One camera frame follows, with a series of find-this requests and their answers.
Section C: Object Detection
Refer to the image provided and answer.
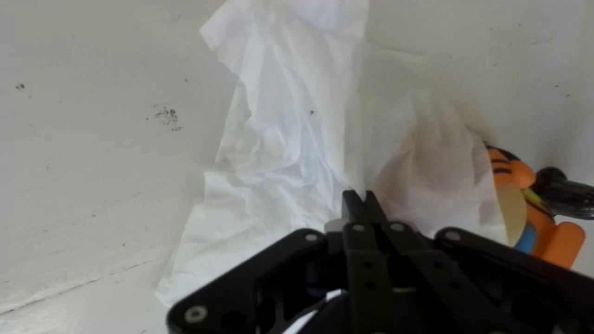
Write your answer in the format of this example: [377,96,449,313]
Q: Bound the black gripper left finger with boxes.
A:
[165,189,399,334]

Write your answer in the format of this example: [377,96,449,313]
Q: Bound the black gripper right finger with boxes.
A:
[364,189,594,334]

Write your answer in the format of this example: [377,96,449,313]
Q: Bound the white paper towel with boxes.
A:
[154,0,512,311]

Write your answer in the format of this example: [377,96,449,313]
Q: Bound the orange toy car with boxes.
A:
[484,142,594,270]

